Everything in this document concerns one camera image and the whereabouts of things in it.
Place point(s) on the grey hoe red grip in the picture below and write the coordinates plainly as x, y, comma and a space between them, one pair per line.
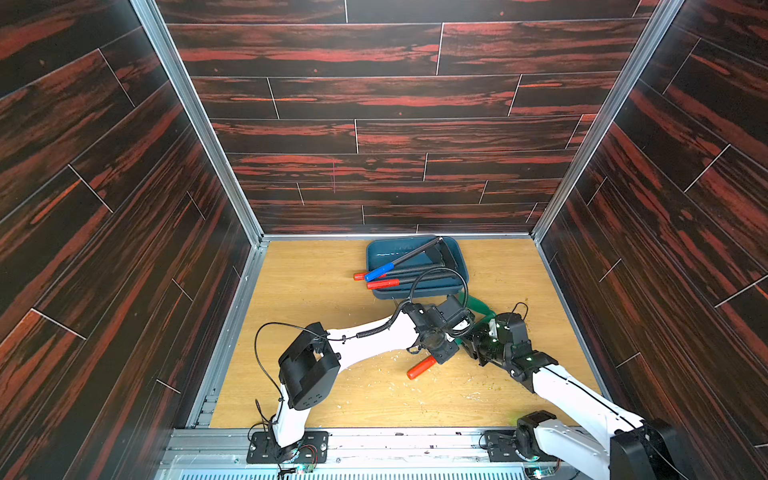
397, 280
400, 269

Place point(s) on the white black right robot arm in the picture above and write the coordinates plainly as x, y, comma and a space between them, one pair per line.
608, 441

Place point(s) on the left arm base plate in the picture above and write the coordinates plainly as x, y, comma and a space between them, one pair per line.
312, 448

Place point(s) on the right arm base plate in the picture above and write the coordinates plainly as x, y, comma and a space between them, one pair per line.
501, 446

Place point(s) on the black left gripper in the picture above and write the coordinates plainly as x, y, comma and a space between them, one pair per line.
442, 357

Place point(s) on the teal plastic storage box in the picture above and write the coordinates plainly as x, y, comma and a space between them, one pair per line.
381, 252

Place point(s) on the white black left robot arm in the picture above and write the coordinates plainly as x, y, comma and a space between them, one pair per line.
310, 365

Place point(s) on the green handle red tip hoe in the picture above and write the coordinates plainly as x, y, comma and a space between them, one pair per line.
482, 313

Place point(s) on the chrome hoe blue grip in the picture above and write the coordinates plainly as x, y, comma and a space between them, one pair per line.
384, 269

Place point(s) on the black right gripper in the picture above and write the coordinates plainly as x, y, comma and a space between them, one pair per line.
480, 346

